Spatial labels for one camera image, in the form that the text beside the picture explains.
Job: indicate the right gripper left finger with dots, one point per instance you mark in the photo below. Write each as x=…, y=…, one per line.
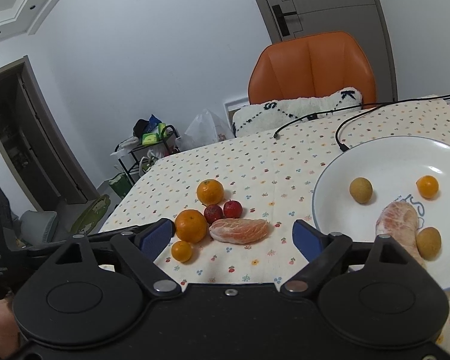
x=132, y=251

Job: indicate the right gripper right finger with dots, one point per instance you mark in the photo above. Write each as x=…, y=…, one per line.
x=328, y=256

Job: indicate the small orange kumquat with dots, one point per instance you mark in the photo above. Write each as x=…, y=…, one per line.
x=181, y=251
x=428, y=186

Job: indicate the large orange mandarin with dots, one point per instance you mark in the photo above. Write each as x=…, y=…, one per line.
x=191, y=226

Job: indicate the large peeled pomelo piece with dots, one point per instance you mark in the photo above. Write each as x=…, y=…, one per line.
x=400, y=221

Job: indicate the small peeled pomelo segment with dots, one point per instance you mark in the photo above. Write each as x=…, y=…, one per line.
x=239, y=231

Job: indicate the left hand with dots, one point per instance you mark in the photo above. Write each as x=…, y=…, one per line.
x=10, y=340

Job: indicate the white ceramic plate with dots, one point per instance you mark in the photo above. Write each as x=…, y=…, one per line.
x=392, y=165

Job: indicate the dark red cherry tomato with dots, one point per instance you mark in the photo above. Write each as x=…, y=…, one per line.
x=213, y=213

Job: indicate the black metal shelf rack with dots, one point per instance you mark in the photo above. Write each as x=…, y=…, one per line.
x=129, y=152

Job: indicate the far orange mandarin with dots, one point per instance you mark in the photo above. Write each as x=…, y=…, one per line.
x=210, y=192

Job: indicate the white plastic bag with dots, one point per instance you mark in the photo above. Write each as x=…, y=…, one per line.
x=150, y=158

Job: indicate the dotted white tablecloth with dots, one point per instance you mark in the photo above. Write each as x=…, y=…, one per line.
x=273, y=176

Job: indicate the green items on shelf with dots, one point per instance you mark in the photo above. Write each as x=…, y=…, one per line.
x=148, y=131

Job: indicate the clear plastic bag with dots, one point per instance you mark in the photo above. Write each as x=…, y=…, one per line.
x=206, y=129

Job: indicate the white fluffy cushion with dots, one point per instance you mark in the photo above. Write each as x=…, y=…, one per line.
x=258, y=118

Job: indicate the orange leather chair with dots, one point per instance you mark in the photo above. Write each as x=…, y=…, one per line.
x=312, y=66

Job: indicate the grey door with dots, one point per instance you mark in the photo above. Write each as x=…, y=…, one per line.
x=364, y=20

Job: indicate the dark doorway frame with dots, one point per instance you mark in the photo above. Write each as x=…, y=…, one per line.
x=33, y=146

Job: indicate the black door handle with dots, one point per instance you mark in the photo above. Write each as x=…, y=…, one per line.
x=280, y=18

